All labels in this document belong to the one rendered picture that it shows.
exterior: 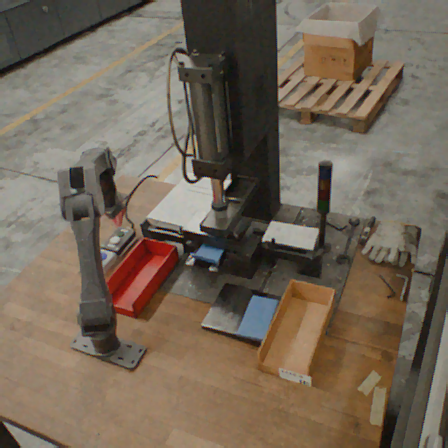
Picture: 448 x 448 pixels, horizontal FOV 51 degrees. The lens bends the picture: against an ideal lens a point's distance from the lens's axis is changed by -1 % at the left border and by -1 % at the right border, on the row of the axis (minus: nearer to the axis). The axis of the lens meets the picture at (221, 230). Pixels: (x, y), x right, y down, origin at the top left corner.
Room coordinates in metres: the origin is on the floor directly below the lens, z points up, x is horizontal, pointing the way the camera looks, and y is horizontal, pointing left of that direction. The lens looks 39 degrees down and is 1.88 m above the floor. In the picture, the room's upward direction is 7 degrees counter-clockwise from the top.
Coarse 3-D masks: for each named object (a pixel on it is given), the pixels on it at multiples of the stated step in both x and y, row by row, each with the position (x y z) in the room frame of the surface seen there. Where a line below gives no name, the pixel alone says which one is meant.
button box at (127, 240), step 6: (150, 174) 1.62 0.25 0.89; (132, 192) 1.48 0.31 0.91; (126, 204) 1.41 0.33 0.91; (126, 210) 1.37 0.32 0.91; (126, 216) 1.33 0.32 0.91; (132, 222) 1.29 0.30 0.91; (120, 228) 1.24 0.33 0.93; (126, 228) 1.24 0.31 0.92; (132, 228) 1.25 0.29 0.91; (114, 234) 1.21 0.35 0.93; (126, 234) 1.20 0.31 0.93; (132, 234) 1.20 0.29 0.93; (108, 240) 1.18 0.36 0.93; (120, 240) 1.17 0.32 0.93; (126, 240) 1.17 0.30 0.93; (132, 240) 1.20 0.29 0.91; (102, 246) 1.16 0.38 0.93; (108, 246) 1.15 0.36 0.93; (114, 246) 1.15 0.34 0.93; (120, 246) 1.15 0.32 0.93; (126, 246) 1.16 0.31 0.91; (114, 252) 1.13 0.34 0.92; (120, 252) 1.14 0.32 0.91
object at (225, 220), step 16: (240, 176) 1.23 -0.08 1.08; (224, 192) 1.04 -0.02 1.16; (240, 192) 1.17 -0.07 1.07; (224, 208) 1.03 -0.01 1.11; (240, 208) 1.07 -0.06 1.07; (192, 224) 1.08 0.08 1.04; (208, 224) 1.02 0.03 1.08; (224, 224) 1.01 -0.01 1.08; (240, 224) 1.04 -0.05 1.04; (192, 240) 1.04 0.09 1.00; (208, 240) 1.02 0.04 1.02; (224, 240) 1.00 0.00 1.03; (240, 240) 0.98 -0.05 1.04
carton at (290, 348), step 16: (288, 288) 0.85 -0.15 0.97; (304, 288) 0.86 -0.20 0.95; (320, 288) 0.84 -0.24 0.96; (288, 304) 0.85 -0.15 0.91; (304, 304) 0.84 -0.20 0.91; (320, 304) 0.84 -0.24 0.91; (272, 320) 0.75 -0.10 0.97; (288, 320) 0.80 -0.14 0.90; (304, 320) 0.79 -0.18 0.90; (320, 320) 0.78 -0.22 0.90; (272, 336) 0.74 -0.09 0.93; (288, 336) 0.74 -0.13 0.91; (304, 336) 0.74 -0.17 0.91; (320, 336) 0.69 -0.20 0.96; (272, 352) 0.70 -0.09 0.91; (288, 352) 0.70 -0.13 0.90; (304, 352) 0.69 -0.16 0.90; (272, 368) 0.64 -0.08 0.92; (288, 368) 0.65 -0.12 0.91; (304, 368) 0.65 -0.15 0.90; (304, 384) 0.61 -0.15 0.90
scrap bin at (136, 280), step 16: (144, 240) 1.13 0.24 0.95; (128, 256) 1.06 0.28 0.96; (144, 256) 1.11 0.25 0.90; (160, 256) 1.10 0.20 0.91; (176, 256) 1.07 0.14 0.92; (128, 272) 1.04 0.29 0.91; (144, 272) 1.04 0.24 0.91; (160, 272) 0.99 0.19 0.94; (112, 288) 0.97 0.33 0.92; (128, 288) 0.98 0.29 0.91; (144, 288) 0.92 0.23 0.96; (128, 304) 0.92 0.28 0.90; (144, 304) 0.90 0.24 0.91
